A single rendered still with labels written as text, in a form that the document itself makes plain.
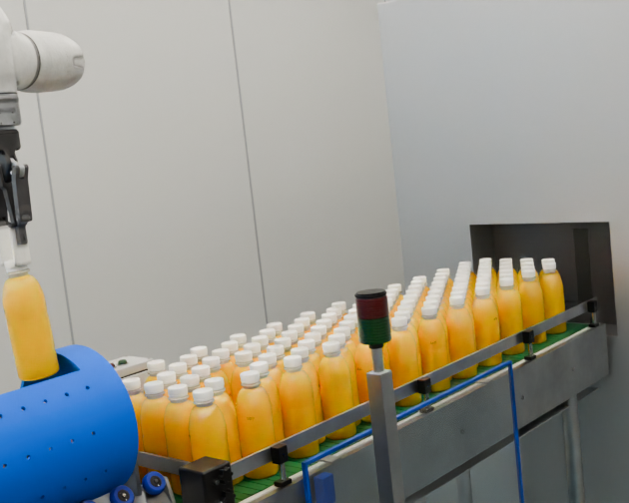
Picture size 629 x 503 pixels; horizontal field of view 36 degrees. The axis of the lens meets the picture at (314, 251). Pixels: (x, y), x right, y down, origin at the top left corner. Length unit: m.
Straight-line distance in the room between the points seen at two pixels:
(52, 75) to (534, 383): 1.56
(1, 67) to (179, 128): 3.42
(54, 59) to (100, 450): 0.70
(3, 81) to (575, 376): 1.87
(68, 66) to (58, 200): 2.95
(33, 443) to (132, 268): 3.34
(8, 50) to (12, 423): 0.62
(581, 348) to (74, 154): 2.77
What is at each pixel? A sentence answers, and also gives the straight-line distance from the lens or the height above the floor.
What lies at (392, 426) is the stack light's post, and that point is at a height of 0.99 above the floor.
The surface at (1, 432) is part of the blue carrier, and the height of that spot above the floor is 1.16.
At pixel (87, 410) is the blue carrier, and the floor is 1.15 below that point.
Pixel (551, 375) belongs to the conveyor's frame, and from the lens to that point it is 2.80.
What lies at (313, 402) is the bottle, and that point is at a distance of 2.05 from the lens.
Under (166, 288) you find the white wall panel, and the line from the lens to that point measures 5.04.
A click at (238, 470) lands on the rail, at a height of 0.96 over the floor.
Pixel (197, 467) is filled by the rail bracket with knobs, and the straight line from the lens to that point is 1.79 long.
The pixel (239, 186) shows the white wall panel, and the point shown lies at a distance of 5.27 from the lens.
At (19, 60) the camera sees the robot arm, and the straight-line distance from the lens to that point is 1.74.
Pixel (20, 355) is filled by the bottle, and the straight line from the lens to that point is 1.76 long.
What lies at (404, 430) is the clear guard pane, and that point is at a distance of 2.14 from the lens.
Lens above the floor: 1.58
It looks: 7 degrees down
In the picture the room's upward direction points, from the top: 6 degrees counter-clockwise
